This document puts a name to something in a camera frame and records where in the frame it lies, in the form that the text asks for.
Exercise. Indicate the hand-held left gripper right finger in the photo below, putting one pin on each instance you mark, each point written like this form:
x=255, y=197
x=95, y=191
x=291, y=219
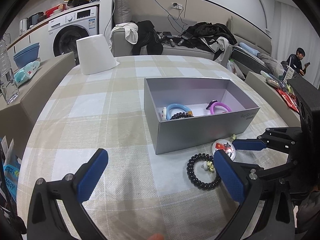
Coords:
x=231, y=178

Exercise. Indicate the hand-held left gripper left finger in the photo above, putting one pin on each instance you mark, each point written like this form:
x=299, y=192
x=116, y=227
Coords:
x=91, y=177

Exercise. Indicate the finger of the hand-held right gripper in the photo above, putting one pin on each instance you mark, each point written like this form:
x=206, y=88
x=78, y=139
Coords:
x=250, y=145
x=275, y=171

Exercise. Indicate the round white badge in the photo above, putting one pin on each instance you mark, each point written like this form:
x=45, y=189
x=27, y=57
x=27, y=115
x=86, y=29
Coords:
x=220, y=146

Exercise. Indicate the grey cardboard box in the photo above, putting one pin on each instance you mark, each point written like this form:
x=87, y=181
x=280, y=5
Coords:
x=195, y=135

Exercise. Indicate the white figure charm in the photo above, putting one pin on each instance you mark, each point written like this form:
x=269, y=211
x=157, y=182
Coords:
x=164, y=113

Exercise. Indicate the person's right hand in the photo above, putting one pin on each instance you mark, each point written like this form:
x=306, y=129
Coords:
x=315, y=188

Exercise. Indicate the person's left hand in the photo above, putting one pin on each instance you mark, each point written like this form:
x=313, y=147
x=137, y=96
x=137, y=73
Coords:
x=155, y=237

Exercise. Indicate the red packet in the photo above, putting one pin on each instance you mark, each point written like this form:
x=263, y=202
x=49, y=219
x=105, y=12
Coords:
x=290, y=100

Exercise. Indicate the beige bench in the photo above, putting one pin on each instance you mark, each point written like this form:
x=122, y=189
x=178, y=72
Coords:
x=265, y=90
x=42, y=80

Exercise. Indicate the checked tablecloth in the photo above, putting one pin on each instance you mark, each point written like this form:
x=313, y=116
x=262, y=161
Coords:
x=100, y=120

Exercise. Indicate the white card stand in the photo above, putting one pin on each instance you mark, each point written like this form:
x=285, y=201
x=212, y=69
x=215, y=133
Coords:
x=289, y=73

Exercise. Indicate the blue plastic bag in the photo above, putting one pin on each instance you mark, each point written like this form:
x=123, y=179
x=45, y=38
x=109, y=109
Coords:
x=11, y=177

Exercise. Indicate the light blue pillow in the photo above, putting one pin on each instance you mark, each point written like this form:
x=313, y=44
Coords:
x=248, y=48

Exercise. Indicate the white curtain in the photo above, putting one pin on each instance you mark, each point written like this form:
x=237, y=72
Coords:
x=292, y=30

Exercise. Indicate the grey and white jacket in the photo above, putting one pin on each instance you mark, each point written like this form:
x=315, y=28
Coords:
x=220, y=46

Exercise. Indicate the black jacket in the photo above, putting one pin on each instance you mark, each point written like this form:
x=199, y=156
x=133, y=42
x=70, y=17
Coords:
x=212, y=30

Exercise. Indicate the grey sofa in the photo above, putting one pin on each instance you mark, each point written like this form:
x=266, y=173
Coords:
x=175, y=50

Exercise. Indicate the white paper roll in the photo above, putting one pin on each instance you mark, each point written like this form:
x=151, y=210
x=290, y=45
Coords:
x=96, y=55

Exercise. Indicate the wet wipes pack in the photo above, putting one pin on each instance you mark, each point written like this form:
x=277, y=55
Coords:
x=26, y=71

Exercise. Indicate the clear water bottle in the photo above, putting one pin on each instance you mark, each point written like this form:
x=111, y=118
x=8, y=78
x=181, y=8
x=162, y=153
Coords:
x=8, y=80

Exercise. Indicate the blue plastic basin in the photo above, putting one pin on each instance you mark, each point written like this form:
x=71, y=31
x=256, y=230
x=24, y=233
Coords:
x=26, y=55

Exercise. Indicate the white garment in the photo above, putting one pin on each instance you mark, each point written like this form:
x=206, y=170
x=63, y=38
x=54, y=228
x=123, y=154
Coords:
x=130, y=33

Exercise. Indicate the black clothes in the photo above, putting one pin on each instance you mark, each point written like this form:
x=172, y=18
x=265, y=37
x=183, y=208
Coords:
x=147, y=36

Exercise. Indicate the white washing machine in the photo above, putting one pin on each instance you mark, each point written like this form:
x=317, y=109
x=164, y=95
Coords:
x=75, y=17

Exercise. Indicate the white kettle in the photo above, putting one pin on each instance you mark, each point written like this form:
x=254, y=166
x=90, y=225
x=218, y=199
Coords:
x=23, y=26

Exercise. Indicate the black kitchen appliance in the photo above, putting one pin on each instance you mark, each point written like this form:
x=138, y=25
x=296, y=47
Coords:
x=36, y=18

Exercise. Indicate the red basket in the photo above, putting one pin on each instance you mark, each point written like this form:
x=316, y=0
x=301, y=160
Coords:
x=53, y=11

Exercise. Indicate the grey pillow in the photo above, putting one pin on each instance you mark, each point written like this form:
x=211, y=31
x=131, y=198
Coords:
x=123, y=10

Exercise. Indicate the wall socket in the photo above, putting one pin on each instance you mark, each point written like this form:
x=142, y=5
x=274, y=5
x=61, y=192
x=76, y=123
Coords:
x=176, y=5

